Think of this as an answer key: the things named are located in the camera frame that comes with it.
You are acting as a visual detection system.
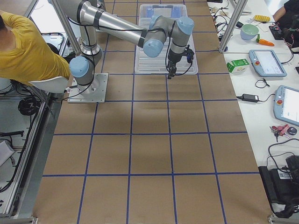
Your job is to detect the red key bunch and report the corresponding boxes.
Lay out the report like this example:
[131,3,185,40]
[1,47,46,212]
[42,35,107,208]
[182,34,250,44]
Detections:
[270,124,290,142]

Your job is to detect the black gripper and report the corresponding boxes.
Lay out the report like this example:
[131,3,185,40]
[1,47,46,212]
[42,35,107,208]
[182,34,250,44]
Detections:
[167,44,185,79]

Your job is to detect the white chair seat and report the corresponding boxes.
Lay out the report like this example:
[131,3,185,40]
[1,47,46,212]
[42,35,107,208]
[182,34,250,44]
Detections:
[29,76,68,93]

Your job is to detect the clear plastic storage box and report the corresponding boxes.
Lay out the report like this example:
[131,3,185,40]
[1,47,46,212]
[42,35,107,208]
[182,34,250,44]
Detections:
[139,4,187,19]

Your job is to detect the clear plastic box lid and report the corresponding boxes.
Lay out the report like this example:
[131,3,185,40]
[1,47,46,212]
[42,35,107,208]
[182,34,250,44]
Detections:
[135,16,198,75]

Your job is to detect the person in yellow shirt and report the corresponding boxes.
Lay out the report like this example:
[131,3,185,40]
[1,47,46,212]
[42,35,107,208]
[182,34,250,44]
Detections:
[0,11,71,85]

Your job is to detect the yellow toy corn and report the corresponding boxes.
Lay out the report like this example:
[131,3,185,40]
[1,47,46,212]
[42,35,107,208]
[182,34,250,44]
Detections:
[253,15,271,22]

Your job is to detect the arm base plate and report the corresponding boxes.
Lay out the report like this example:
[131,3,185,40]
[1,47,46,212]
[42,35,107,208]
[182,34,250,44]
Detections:
[67,73,109,103]

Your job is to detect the black power adapter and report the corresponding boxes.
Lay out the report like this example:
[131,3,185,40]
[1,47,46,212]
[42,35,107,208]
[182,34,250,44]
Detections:
[242,94,259,103]

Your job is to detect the black equipment case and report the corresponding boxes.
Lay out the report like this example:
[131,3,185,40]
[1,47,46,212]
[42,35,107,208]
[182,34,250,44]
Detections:
[258,155,299,218]

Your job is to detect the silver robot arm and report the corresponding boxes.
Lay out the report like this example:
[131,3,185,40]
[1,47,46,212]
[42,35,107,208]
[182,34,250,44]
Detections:
[49,0,194,79]

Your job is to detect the green milk carton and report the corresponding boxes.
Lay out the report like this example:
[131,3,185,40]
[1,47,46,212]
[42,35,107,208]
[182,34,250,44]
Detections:
[227,58,249,73]

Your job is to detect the toy carrot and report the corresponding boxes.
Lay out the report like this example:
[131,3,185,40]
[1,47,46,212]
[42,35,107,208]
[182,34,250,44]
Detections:
[256,34,275,47]

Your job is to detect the green blue bowl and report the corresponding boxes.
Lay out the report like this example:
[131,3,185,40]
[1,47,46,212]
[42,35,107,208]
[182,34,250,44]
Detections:
[240,24,259,40]

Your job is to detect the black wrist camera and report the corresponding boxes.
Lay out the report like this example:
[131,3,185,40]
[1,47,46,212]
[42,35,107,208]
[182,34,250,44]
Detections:
[185,44,194,64]

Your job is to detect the black round puck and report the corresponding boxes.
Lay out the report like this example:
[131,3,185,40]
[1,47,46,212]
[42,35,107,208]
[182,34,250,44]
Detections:
[287,126,297,136]

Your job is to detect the aluminium frame post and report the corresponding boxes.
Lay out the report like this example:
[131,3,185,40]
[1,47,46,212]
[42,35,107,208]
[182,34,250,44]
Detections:
[219,0,247,53]

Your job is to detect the teach pendant tablet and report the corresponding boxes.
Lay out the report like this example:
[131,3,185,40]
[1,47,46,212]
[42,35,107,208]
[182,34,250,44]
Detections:
[249,49,287,77]
[273,85,299,126]

